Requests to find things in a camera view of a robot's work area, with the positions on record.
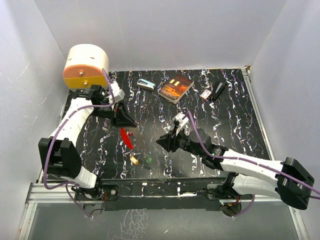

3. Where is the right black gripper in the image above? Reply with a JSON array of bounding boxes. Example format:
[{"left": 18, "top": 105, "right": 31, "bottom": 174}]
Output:
[{"left": 156, "top": 125, "right": 204, "bottom": 158}]

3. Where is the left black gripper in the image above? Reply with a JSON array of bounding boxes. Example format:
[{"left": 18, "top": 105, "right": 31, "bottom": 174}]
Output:
[{"left": 90, "top": 100, "right": 137, "bottom": 128}]

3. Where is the red keyring opener tool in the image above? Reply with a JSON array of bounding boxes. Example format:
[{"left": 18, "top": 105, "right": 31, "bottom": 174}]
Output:
[{"left": 120, "top": 127, "right": 134, "bottom": 150}]

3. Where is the green tagged key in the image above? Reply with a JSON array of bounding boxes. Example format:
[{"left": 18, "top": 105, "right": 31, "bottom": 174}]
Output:
[{"left": 145, "top": 155, "right": 152, "bottom": 164}]

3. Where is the yellow tagged key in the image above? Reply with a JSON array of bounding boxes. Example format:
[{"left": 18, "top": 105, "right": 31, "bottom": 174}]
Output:
[{"left": 129, "top": 153, "right": 141, "bottom": 165}]

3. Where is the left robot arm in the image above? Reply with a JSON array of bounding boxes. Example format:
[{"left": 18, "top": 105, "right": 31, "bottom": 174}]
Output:
[{"left": 38, "top": 82, "right": 137, "bottom": 200}]

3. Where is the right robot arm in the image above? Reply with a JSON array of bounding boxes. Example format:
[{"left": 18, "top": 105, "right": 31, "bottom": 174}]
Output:
[{"left": 156, "top": 128, "right": 315, "bottom": 210}]

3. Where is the teal and white stapler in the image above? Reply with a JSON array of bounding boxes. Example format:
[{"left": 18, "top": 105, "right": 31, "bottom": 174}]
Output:
[{"left": 137, "top": 78, "right": 156, "bottom": 91}]

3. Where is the orange paperback book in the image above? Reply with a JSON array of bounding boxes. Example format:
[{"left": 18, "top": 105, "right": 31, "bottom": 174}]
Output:
[{"left": 158, "top": 75, "right": 194, "bottom": 104}]

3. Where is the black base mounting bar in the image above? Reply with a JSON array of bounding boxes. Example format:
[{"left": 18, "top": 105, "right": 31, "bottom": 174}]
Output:
[{"left": 71, "top": 176, "right": 253, "bottom": 213}]

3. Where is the small red white card box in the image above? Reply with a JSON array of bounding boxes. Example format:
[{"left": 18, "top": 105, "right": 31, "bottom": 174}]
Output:
[{"left": 200, "top": 89, "right": 212, "bottom": 101}]

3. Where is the round pastel drawer cabinet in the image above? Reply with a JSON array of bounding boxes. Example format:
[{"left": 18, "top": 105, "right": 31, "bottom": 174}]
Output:
[{"left": 62, "top": 44, "right": 110, "bottom": 91}]

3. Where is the black rectangular case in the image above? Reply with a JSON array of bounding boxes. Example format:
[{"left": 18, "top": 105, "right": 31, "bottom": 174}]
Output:
[{"left": 209, "top": 82, "right": 227, "bottom": 102}]

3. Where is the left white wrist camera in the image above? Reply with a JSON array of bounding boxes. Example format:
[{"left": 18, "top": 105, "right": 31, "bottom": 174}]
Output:
[{"left": 109, "top": 81, "right": 125, "bottom": 103}]

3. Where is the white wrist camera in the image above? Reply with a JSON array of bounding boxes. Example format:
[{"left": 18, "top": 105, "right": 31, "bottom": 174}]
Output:
[
  {"left": 172, "top": 112, "right": 189, "bottom": 136},
  {"left": 109, "top": 81, "right": 125, "bottom": 103}
]

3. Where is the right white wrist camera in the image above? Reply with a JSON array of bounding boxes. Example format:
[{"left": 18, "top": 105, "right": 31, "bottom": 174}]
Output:
[{"left": 172, "top": 112, "right": 189, "bottom": 136}]

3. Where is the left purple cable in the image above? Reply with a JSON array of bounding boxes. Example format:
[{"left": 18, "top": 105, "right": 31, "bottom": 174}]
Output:
[{"left": 42, "top": 67, "right": 118, "bottom": 219}]

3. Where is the purple cable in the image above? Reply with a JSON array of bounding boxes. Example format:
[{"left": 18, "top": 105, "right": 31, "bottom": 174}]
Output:
[
  {"left": 42, "top": 67, "right": 118, "bottom": 219},
  {"left": 184, "top": 110, "right": 320, "bottom": 218}
]

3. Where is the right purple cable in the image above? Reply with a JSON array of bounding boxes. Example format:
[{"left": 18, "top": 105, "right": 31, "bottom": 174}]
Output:
[{"left": 184, "top": 110, "right": 320, "bottom": 218}]

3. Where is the aluminium frame rail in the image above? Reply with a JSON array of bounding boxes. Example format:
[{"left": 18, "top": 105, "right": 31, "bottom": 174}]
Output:
[{"left": 18, "top": 179, "right": 309, "bottom": 240}]

